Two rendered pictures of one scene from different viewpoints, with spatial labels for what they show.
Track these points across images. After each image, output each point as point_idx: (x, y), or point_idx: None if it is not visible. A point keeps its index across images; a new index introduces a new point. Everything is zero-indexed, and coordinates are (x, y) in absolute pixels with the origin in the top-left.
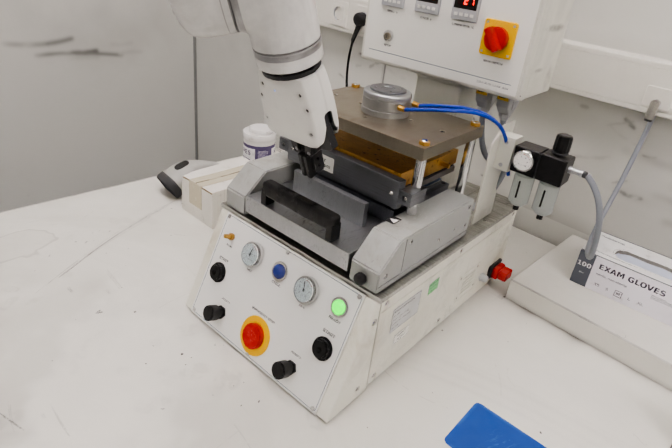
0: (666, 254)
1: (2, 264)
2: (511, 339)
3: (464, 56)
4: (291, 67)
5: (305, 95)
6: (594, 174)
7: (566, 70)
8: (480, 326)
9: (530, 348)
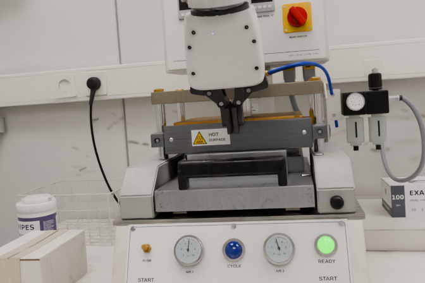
0: None
1: None
2: (403, 268)
3: (271, 39)
4: None
5: (253, 24)
6: (347, 144)
7: (300, 69)
8: (373, 270)
9: (421, 267)
